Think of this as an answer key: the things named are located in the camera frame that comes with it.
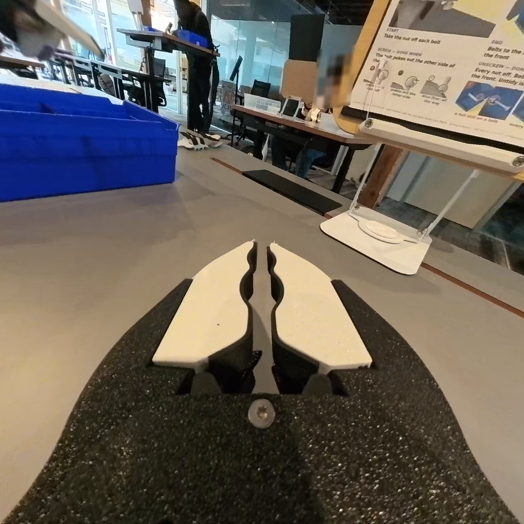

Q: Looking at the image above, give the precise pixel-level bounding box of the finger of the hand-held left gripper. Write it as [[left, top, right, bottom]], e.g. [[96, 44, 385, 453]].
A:
[[35, 0, 106, 58]]

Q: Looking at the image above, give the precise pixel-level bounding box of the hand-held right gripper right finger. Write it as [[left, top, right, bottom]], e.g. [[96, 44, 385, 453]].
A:
[[266, 241, 374, 375]]

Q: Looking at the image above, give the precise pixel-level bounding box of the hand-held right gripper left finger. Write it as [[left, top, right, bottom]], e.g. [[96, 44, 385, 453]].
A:
[[151, 240, 258, 368]]

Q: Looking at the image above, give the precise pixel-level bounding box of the blue plastic parts bin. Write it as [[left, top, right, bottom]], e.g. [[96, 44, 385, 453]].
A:
[[0, 83, 181, 202]]

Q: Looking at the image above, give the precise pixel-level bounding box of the standing desk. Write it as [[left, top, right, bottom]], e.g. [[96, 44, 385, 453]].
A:
[[117, 28, 222, 117]]

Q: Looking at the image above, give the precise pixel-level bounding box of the white document stand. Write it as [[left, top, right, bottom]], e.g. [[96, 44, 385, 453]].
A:
[[320, 108, 524, 276]]

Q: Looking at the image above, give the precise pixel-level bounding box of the black office chair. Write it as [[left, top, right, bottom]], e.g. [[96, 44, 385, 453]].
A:
[[130, 56, 168, 108], [249, 80, 273, 108]]

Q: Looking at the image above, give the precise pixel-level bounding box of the small blue bin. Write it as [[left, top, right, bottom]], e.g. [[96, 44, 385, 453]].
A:
[[178, 29, 214, 46]]

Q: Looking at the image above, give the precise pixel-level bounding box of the black table mat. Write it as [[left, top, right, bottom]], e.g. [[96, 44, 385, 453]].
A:
[[243, 169, 343, 214]]

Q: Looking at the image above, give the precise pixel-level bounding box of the long office table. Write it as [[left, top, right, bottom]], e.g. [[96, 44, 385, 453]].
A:
[[231, 104, 379, 193]]

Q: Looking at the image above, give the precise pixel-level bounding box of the tablet on stand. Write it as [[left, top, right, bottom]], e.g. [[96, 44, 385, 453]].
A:
[[279, 96, 305, 118]]

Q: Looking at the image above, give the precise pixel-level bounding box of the cardboard box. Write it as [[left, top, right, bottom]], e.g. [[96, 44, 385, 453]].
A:
[[282, 59, 324, 99]]

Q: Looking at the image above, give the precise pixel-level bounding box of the printed instruction sheet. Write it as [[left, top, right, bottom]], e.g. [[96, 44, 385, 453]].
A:
[[351, 0, 524, 147]]

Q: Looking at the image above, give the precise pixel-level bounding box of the wooden board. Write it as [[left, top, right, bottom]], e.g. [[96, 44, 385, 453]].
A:
[[334, 0, 524, 183]]

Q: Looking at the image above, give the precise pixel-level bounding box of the brown wooden post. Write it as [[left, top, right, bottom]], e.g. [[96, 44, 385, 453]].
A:
[[359, 145, 407, 210]]

